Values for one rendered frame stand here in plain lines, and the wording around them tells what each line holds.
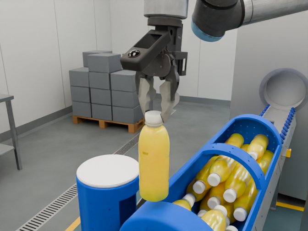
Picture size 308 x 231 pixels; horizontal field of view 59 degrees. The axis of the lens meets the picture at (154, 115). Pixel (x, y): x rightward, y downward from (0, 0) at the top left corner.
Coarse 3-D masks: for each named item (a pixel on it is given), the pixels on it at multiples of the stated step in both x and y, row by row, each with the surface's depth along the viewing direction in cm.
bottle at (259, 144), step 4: (256, 136) 127; (260, 136) 126; (264, 136) 127; (252, 140) 125; (256, 140) 122; (260, 140) 122; (264, 140) 123; (268, 140) 127; (252, 144) 118; (256, 144) 117; (260, 144) 118; (264, 144) 121; (268, 144) 127; (248, 148) 118; (252, 148) 116; (256, 148) 115; (260, 148) 116; (264, 148) 119; (248, 152) 116; (256, 152) 115; (260, 152) 115; (260, 156) 116
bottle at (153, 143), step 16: (144, 128) 59; (160, 128) 59; (144, 144) 58; (160, 144) 58; (144, 160) 60; (160, 160) 59; (144, 176) 61; (160, 176) 60; (144, 192) 62; (160, 192) 62
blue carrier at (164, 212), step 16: (224, 128) 118; (240, 128) 134; (256, 128) 130; (272, 128) 122; (208, 144) 102; (224, 144) 97; (272, 144) 128; (192, 160) 89; (208, 160) 123; (240, 160) 89; (272, 160) 107; (176, 176) 80; (192, 176) 109; (256, 176) 88; (176, 192) 98; (144, 208) 66; (160, 208) 63; (176, 208) 63; (192, 208) 101; (256, 208) 81; (128, 224) 65; (144, 224) 62; (160, 224) 60; (176, 224) 58; (192, 224) 59; (240, 224) 93
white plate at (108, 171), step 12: (108, 156) 131; (120, 156) 131; (84, 168) 120; (96, 168) 120; (108, 168) 120; (120, 168) 120; (132, 168) 120; (84, 180) 111; (96, 180) 111; (108, 180) 111; (120, 180) 111
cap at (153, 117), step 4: (148, 112) 60; (152, 112) 60; (156, 112) 60; (160, 112) 59; (148, 116) 58; (152, 116) 57; (156, 116) 57; (160, 116) 58; (148, 120) 58; (152, 120) 58; (156, 120) 58; (160, 120) 58
